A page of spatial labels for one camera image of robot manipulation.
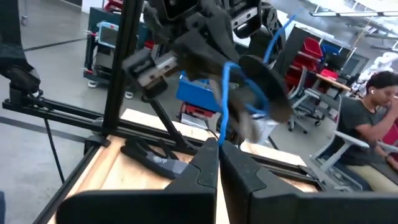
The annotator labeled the black cord spool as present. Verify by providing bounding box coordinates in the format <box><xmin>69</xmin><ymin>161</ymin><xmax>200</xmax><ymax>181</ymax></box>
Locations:
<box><xmin>211</xmin><ymin>54</ymin><xmax>294</xmax><ymax>144</ymax></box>

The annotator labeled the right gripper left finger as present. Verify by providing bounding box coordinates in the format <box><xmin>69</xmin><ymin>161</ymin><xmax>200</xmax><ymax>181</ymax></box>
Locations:
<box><xmin>56</xmin><ymin>138</ymin><xmax>219</xmax><ymax>224</ymax></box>

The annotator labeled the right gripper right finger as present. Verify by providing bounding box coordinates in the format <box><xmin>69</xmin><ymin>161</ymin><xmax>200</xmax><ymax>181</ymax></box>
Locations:
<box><xmin>219</xmin><ymin>140</ymin><xmax>398</xmax><ymax>224</ymax></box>

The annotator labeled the black grey work glove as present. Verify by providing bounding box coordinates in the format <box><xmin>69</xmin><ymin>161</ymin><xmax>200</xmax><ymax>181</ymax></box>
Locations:
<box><xmin>120</xmin><ymin>136</ymin><xmax>190</xmax><ymax>180</ymax></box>

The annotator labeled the blue storage bin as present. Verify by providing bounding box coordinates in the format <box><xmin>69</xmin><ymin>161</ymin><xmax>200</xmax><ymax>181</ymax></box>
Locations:
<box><xmin>321</xmin><ymin>42</ymin><xmax>342</xmax><ymax>60</ymax></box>
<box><xmin>175</xmin><ymin>70</ymin><xmax>225</xmax><ymax>113</ymax></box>

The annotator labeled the person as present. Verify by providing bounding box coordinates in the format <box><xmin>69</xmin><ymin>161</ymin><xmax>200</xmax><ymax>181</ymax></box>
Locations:
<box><xmin>334</xmin><ymin>70</ymin><xmax>398</xmax><ymax>171</ymax></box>

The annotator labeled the grey office chair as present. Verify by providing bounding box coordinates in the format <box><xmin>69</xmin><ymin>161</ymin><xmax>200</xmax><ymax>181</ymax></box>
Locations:
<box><xmin>286</xmin><ymin>66</ymin><xmax>328</xmax><ymax>135</ymax></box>
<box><xmin>307</xmin><ymin>129</ymin><xmax>398</xmax><ymax>193</ymax></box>

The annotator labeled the equipment cart with small monitor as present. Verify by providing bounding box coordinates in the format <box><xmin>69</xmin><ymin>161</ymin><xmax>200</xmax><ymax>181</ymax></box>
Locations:
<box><xmin>83</xmin><ymin>6</ymin><xmax>153</xmax><ymax>91</ymax></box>

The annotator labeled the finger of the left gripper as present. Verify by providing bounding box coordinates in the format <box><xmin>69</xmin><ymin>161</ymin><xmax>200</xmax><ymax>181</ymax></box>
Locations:
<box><xmin>172</xmin><ymin>32</ymin><xmax>237</xmax><ymax>80</ymax></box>
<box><xmin>205</xmin><ymin>15</ymin><xmax>242</xmax><ymax>63</ymax></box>

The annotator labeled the blue cord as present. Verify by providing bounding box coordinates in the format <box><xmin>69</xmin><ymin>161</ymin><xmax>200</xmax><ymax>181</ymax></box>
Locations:
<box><xmin>217</xmin><ymin>7</ymin><xmax>304</xmax><ymax>147</ymax></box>

